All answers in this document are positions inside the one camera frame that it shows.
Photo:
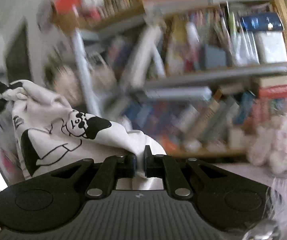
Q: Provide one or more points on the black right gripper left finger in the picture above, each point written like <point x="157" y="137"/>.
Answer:
<point x="110" y="171"/>

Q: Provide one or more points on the white shelf post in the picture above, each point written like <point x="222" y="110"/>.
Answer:
<point x="89" y="96"/>

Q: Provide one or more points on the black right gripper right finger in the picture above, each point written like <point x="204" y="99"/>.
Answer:
<point x="166" y="168"/>

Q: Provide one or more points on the pink plush toy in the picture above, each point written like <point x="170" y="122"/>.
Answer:
<point x="269" y="146"/>

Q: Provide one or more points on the white printed t-shirt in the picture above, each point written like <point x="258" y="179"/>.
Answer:
<point x="51" y="134"/>

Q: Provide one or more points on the wooden bookshelf with books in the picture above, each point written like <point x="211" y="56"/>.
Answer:
<point x="190" y="72"/>

